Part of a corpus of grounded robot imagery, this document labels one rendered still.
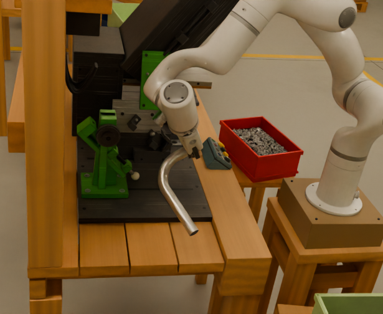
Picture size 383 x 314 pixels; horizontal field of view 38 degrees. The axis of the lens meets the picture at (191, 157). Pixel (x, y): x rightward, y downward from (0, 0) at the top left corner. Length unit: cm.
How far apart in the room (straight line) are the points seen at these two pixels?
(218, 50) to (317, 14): 26
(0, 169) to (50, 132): 233
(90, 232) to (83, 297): 108
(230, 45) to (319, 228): 70
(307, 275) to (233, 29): 88
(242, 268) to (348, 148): 49
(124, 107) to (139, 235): 52
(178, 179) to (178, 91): 64
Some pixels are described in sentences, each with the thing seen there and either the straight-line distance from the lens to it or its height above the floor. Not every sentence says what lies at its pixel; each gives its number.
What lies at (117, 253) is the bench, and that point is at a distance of 166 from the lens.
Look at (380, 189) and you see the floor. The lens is 407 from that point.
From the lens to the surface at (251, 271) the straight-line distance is 172.
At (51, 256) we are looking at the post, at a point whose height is 92.
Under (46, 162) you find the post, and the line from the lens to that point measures 141.
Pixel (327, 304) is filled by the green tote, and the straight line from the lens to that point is 156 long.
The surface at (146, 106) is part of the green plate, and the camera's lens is 203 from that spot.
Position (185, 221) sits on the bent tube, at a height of 101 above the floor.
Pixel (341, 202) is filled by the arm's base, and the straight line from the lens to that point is 189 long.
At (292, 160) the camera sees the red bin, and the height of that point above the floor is 88.
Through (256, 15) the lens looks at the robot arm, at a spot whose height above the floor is 159.
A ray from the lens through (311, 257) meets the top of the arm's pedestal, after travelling 185.
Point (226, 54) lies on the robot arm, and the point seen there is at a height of 149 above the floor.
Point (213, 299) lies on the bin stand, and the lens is 258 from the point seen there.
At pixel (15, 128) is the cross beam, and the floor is 126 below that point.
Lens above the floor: 195
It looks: 30 degrees down
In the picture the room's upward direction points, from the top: 8 degrees clockwise
